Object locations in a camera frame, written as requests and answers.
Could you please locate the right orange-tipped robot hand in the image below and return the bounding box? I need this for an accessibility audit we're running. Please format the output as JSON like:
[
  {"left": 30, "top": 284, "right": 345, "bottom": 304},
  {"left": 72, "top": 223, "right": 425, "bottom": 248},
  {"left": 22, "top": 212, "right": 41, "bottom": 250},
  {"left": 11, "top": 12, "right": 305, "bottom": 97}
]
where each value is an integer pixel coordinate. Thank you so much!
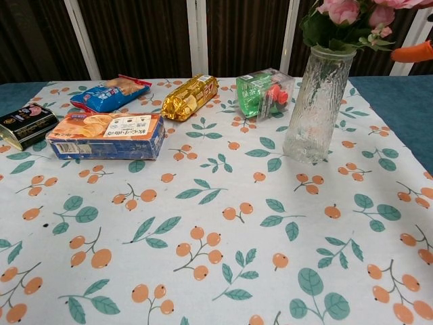
[{"left": 390, "top": 39, "right": 433, "bottom": 64}]

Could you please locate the pink rose bouquet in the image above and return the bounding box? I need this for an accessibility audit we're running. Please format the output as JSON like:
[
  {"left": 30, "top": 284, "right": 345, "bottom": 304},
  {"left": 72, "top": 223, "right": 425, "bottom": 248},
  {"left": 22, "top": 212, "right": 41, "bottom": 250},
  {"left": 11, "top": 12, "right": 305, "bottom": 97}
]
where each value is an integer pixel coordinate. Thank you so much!
[{"left": 299, "top": 0, "right": 430, "bottom": 53}]

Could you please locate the clear textured glass vase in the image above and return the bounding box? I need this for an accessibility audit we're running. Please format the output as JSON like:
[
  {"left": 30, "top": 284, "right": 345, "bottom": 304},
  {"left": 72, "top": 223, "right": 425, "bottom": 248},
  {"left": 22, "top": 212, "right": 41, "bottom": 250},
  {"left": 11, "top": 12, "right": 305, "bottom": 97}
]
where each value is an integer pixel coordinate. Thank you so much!
[{"left": 282, "top": 45, "right": 358, "bottom": 166}]

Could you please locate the clear bag of candy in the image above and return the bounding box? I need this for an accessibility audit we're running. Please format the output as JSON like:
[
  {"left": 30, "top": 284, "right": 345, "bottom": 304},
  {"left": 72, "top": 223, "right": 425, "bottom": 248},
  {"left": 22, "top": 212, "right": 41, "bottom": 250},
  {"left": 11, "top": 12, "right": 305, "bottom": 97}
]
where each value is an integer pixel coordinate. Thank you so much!
[{"left": 235, "top": 68, "right": 294, "bottom": 120}]

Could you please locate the gold foil snack packet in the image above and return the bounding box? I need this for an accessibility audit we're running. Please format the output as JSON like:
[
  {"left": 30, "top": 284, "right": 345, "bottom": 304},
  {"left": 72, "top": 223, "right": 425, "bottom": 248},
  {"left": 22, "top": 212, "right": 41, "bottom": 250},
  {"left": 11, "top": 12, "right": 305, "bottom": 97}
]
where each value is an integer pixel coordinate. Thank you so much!
[{"left": 161, "top": 74, "right": 220, "bottom": 122}]

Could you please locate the floral print tablecloth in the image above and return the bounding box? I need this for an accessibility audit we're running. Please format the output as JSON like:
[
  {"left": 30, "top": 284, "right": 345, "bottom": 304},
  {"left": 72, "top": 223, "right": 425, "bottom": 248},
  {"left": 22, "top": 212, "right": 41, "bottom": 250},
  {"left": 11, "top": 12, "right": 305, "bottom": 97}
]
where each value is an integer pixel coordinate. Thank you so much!
[{"left": 0, "top": 77, "right": 433, "bottom": 325}]

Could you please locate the blue biscuit snack bag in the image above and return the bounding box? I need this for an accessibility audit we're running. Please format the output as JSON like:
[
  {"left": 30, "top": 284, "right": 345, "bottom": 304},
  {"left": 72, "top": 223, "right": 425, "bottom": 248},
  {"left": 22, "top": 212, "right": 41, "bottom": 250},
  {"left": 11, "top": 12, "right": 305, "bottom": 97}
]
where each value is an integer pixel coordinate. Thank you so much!
[{"left": 70, "top": 74, "right": 153, "bottom": 113}]

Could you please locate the orange cracker box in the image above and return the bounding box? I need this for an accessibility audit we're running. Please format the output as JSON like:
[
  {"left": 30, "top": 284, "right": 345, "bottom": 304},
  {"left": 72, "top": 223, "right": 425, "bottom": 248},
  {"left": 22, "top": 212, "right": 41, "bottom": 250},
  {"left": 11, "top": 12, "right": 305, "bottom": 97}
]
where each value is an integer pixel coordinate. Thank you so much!
[{"left": 45, "top": 112, "right": 166, "bottom": 160}]

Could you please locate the black luncheon meat tin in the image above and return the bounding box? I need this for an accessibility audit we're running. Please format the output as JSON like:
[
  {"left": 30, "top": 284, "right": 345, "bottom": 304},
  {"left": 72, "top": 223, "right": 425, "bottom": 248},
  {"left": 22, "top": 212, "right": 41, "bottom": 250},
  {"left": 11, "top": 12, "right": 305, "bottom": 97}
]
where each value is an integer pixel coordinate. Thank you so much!
[{"left": 0, "top": 103, "right": 58, "bottom": 152}]

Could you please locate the white partition frame post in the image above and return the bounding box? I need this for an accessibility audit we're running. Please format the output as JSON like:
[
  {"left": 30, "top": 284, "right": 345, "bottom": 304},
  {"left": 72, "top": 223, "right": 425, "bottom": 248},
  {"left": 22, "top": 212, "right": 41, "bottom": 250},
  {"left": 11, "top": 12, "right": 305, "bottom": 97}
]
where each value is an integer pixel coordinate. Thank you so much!
[
  {"left": 187, "top": 0, "right": 208, "bottom": 79},
  {"left": 282, "top": 0, "right": 302, "bottom": 77},
  {"left": 64, "top": 0, "right": 101, "bottom": 81},
  {"left": 388, "top": 0, "right": 433, "bottom": 77}
]

